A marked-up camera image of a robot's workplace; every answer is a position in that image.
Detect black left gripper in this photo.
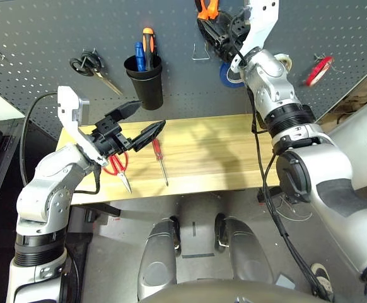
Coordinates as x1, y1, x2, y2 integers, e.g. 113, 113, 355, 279
91, 100, 167, 159

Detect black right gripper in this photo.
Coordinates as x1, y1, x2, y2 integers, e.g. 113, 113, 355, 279
196, 12, 251, 62

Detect orange black needle-nose pliers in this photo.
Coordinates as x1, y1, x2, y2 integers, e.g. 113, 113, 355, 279
194, 0, 220, 21

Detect red handled screwdriver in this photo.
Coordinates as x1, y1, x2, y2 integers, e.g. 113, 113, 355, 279
151, 138, 170, 187

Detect red handled scissors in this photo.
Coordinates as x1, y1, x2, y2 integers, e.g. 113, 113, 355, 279
102, 151, 133, 194

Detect red tape roll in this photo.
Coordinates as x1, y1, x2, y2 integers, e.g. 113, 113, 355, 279
305, 56, 334, 88

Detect dark grey pegboard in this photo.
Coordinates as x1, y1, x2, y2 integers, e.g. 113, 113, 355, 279
0, 0, 367, 140

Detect black plastic cup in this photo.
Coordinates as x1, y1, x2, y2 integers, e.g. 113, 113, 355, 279
123, 54, 165, 111

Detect blue tape roll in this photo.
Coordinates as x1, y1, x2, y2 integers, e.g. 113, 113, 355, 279
219, 61, 246, 89

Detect white tape roll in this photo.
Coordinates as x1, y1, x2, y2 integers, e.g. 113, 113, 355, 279
274, 53, 293, 72

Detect black table leg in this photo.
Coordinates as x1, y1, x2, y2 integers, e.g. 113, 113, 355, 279
257, 186, 283, 205
88, 201, 122, 218

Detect black side cabinet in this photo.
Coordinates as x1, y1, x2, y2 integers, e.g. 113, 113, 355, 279
0, 118, 27, 229

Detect white framed wooden shelf unit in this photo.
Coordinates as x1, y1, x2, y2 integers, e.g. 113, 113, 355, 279
315, 58, 367, 128

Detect silver right robot leg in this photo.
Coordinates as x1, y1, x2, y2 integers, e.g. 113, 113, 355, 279
214, 212, 275, 285

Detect white machine housing with vent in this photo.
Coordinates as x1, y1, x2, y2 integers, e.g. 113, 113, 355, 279
327, 90, 367, 191

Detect grey robot torso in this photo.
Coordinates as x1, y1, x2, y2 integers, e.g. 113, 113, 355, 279
137, 278, 333, 303

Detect grey square floor plate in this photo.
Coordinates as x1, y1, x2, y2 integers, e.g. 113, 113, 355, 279
276, 273, 296, 290

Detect white black sneaker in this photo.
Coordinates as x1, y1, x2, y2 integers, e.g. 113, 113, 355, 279
309, 262, 335, 301

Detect silver wire pliers holder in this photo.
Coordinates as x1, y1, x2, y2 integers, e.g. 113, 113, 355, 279
191, 42, 211, 61

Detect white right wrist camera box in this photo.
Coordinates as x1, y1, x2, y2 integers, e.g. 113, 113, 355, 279
230, 0, 280, 72

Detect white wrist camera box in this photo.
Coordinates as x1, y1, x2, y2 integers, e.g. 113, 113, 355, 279
230, 0, 280, 72
57, 85, 109, 168

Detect orange black handled screwdriver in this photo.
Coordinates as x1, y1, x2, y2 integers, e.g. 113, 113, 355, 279
141, 27, 156, 71

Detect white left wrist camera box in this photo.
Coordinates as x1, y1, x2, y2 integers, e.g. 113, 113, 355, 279
57, 85, 109, 168

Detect blue handled screwdriver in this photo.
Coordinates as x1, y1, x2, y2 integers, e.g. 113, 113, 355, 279
134, 41, 146, 73

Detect black handled scissors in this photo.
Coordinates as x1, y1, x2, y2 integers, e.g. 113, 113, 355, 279
69, 48, 124, 97

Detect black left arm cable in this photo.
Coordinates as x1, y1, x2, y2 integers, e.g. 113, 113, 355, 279
19, 91, 102, 195

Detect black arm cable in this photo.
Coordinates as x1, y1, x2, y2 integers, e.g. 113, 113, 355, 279
19, 91, 102, 195
228, 9, 330, 298

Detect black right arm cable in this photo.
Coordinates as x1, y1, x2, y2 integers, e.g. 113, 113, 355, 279
228, 9, 330, 298

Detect white floor cables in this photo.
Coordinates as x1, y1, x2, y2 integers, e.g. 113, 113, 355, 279
274, 195, 314, 222

